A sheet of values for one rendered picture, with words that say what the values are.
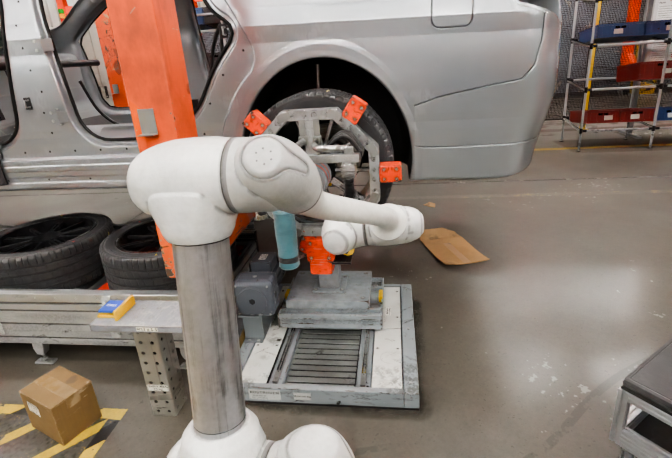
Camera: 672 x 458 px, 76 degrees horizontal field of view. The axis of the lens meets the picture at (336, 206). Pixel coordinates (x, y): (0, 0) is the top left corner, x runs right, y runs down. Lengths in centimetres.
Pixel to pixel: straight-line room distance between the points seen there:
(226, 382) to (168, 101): 103
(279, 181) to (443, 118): 139
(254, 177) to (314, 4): 139
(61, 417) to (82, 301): 50
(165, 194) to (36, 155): 200
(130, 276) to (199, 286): 143
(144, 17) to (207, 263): 103
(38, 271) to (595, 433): 248
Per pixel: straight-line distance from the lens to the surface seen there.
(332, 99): 179
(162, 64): 161
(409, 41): 194
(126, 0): 166
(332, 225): 119
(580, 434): 192
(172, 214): 75
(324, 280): 214
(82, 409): 208
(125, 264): 219
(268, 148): 66
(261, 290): 193
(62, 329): 242
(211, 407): 90
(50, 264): 255
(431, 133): 198
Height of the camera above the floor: 132
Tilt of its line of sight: 19 degrees down
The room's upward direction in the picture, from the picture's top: 4 degrees counter-clockwise
